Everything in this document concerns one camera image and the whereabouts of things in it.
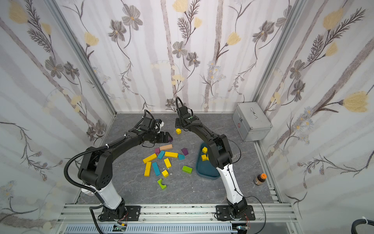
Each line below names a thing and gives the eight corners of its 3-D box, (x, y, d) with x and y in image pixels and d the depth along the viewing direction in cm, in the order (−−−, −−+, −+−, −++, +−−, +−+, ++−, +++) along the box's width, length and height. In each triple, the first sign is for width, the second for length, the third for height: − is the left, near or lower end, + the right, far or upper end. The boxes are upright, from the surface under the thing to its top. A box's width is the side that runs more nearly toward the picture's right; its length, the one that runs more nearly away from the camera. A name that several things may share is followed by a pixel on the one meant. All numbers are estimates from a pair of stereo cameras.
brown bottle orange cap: (254, 185, 86) (260, 180, 78) (252, 179, 88) (258, 173, 81) (261, 185, 86) (268, 180, 78) (259, 179, 88) (265, 173, 81)
